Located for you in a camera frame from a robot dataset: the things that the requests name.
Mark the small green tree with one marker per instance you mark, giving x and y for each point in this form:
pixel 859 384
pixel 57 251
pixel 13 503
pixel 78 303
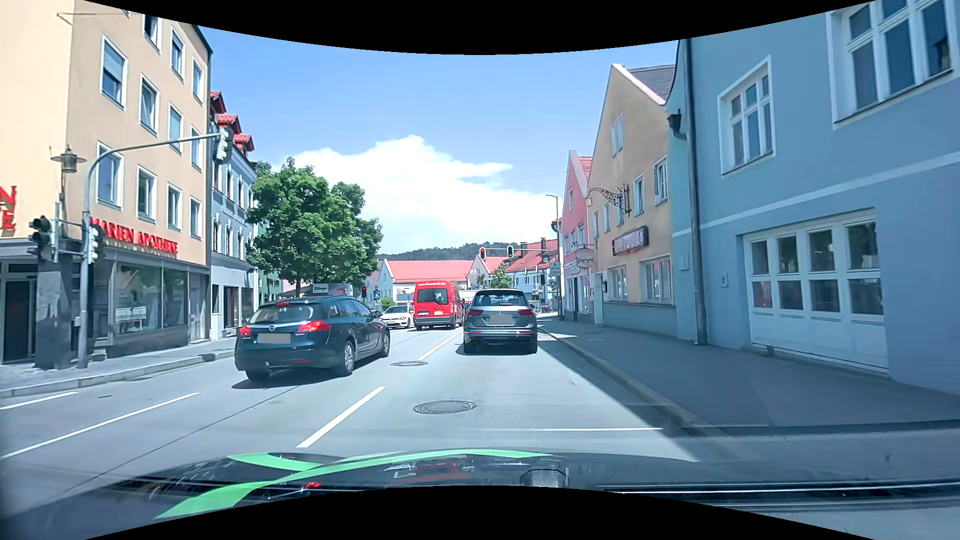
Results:
pixel 500 279

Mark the wooded hill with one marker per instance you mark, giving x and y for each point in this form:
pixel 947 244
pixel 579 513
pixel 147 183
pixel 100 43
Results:
pixel 450 252

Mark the buildings with red roofs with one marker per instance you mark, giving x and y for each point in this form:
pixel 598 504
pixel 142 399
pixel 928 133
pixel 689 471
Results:
pixel 525 266

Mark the grey suv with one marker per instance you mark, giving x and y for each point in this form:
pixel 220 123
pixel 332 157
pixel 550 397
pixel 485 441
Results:
pixel 500 319

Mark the red van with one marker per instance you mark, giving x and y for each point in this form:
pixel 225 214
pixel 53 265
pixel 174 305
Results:
pixel 437 304

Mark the white building with red roof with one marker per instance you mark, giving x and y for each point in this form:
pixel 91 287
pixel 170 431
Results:
pixel 424 273

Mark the white car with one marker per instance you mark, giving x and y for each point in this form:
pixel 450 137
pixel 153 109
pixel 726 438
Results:
pixel 397 316

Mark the pink building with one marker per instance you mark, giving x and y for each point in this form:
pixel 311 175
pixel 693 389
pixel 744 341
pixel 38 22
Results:
pixel 576 240

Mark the grey asphalt road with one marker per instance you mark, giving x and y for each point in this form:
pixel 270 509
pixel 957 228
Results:
pixel 480 375

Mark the beige gabled building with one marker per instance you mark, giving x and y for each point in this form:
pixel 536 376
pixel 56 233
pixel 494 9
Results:
pixel 634 202

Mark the large green tree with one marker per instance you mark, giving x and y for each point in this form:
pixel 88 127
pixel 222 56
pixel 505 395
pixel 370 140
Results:
pixel 311 225

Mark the dark blue estate car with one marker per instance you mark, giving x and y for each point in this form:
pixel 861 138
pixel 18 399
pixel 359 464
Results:
pixel 311 334

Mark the car's own bonnet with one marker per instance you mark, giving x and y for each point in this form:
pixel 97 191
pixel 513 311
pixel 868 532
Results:
pixel 450 469

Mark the road markings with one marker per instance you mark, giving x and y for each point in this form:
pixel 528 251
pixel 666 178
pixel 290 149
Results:
pixel 341 417

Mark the grey building with red dormers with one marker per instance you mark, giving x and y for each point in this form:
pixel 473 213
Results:
pixel 231 225

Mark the grey paved pavement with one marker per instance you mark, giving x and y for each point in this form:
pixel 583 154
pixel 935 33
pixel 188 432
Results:
pixel 750 382
pixel 112 366

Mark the light blue building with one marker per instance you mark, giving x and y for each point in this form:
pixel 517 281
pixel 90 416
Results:
pixel 825 187

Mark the beige building with shopfront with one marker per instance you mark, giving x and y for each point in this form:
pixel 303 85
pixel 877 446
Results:
pixel 75 150

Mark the black traffic light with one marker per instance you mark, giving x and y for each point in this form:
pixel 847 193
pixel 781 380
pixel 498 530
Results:
pixel 42 238

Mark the lamp post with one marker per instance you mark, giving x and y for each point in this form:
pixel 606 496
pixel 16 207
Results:
pixel 558 255

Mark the wall lantern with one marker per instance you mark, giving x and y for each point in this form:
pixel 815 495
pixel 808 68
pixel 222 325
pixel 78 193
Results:
pixel 68 160

